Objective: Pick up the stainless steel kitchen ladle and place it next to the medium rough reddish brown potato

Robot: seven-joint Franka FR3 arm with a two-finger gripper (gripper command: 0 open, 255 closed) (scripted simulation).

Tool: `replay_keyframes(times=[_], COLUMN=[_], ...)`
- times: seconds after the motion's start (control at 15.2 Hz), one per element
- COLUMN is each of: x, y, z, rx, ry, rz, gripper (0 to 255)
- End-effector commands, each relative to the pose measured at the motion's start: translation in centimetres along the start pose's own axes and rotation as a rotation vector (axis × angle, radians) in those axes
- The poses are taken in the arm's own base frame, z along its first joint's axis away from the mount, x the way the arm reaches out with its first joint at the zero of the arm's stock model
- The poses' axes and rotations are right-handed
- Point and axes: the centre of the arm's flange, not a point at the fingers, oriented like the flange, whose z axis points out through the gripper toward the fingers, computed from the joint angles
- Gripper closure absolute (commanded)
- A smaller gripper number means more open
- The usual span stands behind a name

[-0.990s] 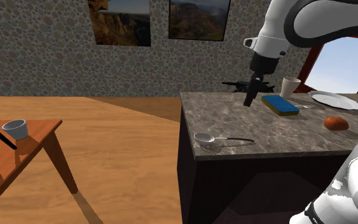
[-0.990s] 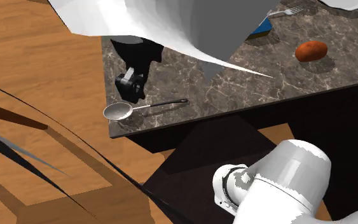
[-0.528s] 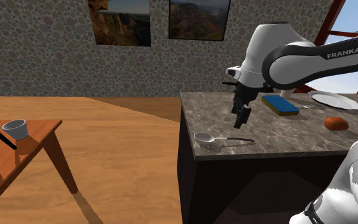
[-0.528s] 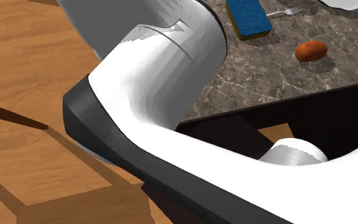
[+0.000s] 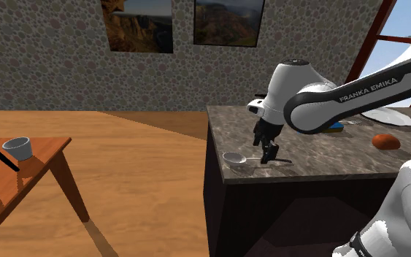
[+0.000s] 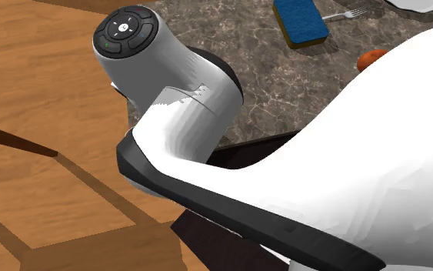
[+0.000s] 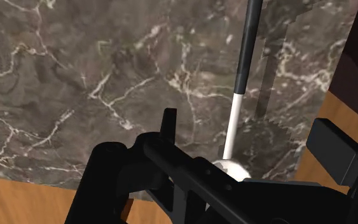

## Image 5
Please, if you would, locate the green hills wall picture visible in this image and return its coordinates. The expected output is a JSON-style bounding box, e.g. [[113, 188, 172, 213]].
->
[[193, 0, 266, 48]]

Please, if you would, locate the blue and yellow sponge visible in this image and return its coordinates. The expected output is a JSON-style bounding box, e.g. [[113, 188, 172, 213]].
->
[[321, 121, 345, 134]]

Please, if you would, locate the canyon wall picture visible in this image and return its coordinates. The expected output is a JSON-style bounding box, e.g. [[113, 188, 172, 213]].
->
[[99, 0, 174, 55]]

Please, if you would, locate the orange round fruit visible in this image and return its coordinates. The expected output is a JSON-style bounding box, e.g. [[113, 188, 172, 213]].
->
[[371, 134, 402, 150]]

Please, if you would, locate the grey cup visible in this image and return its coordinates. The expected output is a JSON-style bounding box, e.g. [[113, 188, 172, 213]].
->
[[1, 136, 34, 162]]

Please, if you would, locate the red framed window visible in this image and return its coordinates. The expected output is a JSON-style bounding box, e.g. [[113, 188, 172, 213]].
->
[[345, 0, 411, 108]]

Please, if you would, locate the white plate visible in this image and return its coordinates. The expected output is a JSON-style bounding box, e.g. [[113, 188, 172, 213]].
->
[[361, 107, 411, 128]]

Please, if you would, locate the wooden table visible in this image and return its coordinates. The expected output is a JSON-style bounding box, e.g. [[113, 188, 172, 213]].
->
[[0, 137, 91, 250]]

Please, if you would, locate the grey ladle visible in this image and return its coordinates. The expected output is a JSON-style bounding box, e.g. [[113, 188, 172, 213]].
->
[[222, 151, 293, 166]]

